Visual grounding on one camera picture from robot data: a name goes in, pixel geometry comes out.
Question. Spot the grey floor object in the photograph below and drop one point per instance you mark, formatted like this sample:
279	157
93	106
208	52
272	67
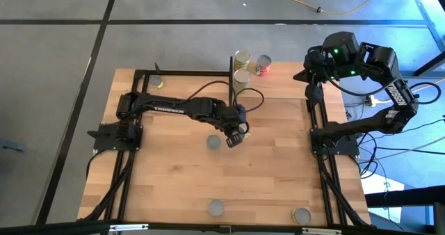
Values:
12	146

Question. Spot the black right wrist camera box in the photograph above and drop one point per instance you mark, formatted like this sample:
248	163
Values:
314	93

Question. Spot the black aluminium table frame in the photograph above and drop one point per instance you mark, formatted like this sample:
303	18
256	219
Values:
187	72

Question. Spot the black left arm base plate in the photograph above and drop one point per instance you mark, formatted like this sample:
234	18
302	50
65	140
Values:
104	137

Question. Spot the short yellow green can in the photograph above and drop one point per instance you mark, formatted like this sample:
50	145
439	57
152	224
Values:
157	81

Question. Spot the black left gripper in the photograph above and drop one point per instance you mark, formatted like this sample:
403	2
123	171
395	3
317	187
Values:
234	122

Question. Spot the diced tomatoes food can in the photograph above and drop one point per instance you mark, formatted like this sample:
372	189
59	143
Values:
216	207

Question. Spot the yellow label food can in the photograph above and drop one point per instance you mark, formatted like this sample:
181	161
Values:
301	216

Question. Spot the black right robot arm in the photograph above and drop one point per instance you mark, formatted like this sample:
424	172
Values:
365	123

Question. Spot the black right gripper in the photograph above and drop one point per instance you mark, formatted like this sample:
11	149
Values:
318	66

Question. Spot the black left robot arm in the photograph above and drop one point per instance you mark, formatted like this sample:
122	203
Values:
167	108

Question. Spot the black metal rig bar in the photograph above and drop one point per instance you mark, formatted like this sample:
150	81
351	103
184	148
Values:
428	22
431	65
410	196

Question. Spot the green label food can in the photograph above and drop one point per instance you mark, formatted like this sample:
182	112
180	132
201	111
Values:
213	142

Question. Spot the red label food can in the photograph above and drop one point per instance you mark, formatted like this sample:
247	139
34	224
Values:
263	65

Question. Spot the black rail with silver brackets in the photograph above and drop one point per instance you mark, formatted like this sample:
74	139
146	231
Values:
52	228

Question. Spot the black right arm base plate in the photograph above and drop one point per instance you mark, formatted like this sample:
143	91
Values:
347	148

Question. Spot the mixed fruit food can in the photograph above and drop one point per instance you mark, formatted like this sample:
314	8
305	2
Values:
246	136

